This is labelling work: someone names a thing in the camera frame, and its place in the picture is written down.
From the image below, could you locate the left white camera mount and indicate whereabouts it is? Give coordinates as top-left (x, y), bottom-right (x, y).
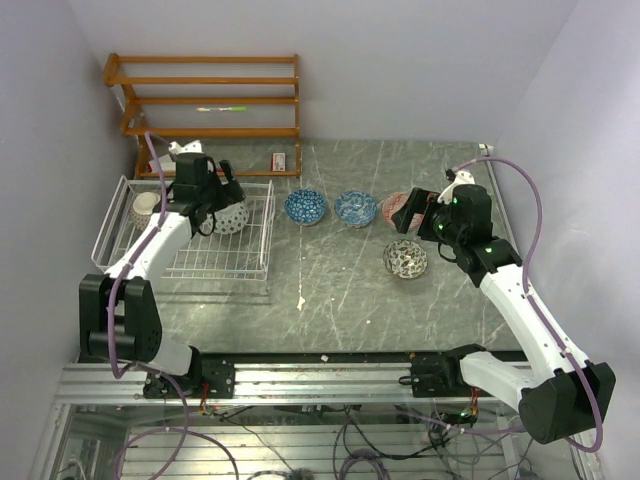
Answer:
top-left (168, 140), bottom-right (203, 156)

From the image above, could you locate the light blue patterned bowl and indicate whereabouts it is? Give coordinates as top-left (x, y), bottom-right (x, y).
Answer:
top-left (334, 190), bottom-right (377, 228)

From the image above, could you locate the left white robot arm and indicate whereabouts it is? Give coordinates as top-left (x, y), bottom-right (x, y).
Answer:
top-left (79, 153), bottom-right (246, 397)

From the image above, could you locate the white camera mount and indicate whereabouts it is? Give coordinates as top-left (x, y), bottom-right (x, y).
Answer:
top-left (168, 140), bottom-right (203, 156)
top-left (440, 170), bottom-right (475, 204)

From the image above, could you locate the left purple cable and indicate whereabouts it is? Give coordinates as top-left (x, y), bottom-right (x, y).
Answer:
top-left (107, 131), bottom-right (241, 480)

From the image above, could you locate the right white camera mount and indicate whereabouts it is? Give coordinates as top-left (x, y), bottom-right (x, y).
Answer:
top-left (440, 170), bottom-right (475, 204)

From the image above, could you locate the brown patterned bowl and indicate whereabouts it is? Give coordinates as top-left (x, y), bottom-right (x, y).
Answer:
top-left (131, 192), bottom-right (161, 231)

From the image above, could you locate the purple cable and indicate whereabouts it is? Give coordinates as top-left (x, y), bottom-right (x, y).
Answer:
top-left (444, 156), bottom-right (604, 453)
top-left (107, 131), bottom-right (241, 480)

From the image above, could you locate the red and white card box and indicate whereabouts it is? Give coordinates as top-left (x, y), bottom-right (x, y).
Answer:
top-left (271, 152), bottom-right (287, 173)

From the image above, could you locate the red and white flat box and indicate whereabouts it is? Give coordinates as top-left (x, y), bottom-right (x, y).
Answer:
top-left (149, 154), bottom-right (176, 174)

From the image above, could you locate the red circle patterned bowl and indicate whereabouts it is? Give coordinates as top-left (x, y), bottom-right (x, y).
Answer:
top-left (213, 201), bottom-right (249, 235)

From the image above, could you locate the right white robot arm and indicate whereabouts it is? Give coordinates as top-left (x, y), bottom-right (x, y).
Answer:
top-left (392, 184), bottom-right (616, 451)

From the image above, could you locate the white wire dish rack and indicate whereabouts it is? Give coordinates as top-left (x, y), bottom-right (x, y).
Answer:
top-left (91, 177), bottom-right (275, 281)

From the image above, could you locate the red striped bowl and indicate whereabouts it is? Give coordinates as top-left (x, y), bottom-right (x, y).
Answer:
top-left (381, 193), bottom-right (423, 230)

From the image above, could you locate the dark blue patterned bowl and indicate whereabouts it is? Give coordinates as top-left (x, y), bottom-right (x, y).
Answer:
top-left (284, 189), bottom-right (327, 226)

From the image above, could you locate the black and white leaf bowl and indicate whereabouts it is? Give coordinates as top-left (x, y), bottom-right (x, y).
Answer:
top-left (382, 239), bottom-right (428, 280)

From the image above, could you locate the wooden shelf rack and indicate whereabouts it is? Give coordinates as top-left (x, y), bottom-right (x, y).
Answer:
top-left (102, 52), bottom-right (303, 180)

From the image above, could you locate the aluminium mounting rail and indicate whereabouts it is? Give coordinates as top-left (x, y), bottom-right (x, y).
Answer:
top-left (53, 361), bottom-right (536, 405)

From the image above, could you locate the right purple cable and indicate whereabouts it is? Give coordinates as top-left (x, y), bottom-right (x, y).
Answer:
top-left (444, 156), bottom-right (604, 453)

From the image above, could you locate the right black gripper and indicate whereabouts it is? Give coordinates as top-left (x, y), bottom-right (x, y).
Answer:
top-left (392, 187), bottom-right (465, 248)

